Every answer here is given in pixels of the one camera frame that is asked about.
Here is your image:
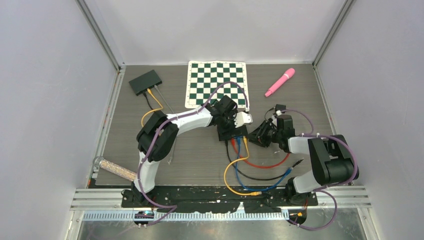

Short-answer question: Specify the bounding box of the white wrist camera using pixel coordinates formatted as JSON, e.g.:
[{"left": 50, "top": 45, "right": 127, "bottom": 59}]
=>
[
  {"left": 269, "top": 109, "right": 282, "bottom": 127},
  {"left": 234, "top": 111, "right": 253, "bottom": 128}
]

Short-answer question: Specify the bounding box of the black cable at flat switch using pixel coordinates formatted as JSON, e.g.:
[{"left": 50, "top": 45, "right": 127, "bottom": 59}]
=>
[{"left": 142, "top": 92, "right": 157, "bottom": 112}]

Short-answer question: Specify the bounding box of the black power adapter with cord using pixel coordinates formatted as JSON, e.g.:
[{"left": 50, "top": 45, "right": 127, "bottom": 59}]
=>
[{"left": 264, "top": 104, "right": 287, "bottom": 122}]

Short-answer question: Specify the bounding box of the yellow cable at flat switch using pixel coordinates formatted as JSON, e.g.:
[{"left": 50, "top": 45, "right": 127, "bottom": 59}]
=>
[{"left": 141, "top": 88, "right": 165, "bottom": 128}]

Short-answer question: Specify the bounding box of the green white chessboard mat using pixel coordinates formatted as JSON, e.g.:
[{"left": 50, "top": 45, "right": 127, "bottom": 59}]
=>
[{"left": 184, "top": 60, "right": 249, "bottom": 109}]

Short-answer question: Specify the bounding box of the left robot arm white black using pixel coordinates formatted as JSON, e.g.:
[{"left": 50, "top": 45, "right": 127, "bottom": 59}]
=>
[{"left": 121, "top": 96, "right": 247, "bottom": 208}]

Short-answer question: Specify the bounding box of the yellow ethernet cable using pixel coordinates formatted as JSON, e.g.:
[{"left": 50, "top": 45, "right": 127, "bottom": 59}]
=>
[{"left": 223, "top": 136, "right": 263, "bottom": 197}]

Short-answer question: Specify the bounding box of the black ethernet cable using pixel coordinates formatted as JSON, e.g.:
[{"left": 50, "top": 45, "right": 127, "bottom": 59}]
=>
[{"left": 225, "top": 140, "right": 305, "bottom": 182}]

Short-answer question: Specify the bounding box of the pink cylindrical device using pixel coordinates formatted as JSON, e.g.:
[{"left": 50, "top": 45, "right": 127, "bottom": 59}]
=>
[{"left": 264, "top": 68, "right": 296, "bottom": 98}]

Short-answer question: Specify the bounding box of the flat black network switch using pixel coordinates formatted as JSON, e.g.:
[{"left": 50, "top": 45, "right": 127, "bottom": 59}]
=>
[{"left": 128, "top": 70, "right": 163, "bottom": 96}]

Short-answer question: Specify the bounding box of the blue ethernet cable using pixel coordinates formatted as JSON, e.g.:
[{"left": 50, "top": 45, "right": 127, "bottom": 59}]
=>
[{"left": 234, "top": 136, "right": 293, "bottom": 193}]

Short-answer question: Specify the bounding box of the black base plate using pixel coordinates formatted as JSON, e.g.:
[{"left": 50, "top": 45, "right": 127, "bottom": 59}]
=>
[{"left": 121, "top": 185, "right": 318, "bottom": 214}]

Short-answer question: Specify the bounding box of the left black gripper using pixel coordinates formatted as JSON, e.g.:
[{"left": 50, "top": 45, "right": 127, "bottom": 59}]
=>
[{"left": 218, "top": 110, "right": 243, "bottom": 141}]

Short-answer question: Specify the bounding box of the glitter filled clear tube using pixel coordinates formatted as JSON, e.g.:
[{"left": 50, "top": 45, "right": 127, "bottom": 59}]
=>
[{"left": 93, "top": 156, "right": 137, "bottom": 182}]

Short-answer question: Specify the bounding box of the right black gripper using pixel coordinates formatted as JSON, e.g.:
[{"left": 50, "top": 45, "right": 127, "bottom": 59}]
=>
[{"left": 245, "top": 120, "right": 283, "bottom": 148}]

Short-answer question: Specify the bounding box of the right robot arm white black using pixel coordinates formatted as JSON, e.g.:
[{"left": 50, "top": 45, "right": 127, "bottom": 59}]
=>
[{"left": 247, "top": 114, "right": 359, "bottom": 205}]

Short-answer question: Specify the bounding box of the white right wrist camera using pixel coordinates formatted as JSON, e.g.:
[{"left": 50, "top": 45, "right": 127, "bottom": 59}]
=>
[{"left": 269, "top": 109, "right": 282, "bottom": 127}]

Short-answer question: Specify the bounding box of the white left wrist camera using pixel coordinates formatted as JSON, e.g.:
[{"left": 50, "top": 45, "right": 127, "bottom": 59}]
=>
[{"left": 234, "top": 111, "right": 253, "bottom": 128}]

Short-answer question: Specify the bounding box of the red ethernet cable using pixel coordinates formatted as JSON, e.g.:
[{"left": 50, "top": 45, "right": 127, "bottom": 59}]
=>
[{"left": 230, "top": 137, "right": 292, "bottom": 170}]

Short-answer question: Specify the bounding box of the ribbed black network switch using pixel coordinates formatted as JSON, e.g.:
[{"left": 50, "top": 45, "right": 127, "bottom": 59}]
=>
[{"left": 217, "top": 125, "right": 249, "bottom": 142}]

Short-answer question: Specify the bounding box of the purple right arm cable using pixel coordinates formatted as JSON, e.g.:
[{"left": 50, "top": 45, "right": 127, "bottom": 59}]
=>
[{"left": 281, "top": 108, "right": 360, "bottom": 232}]

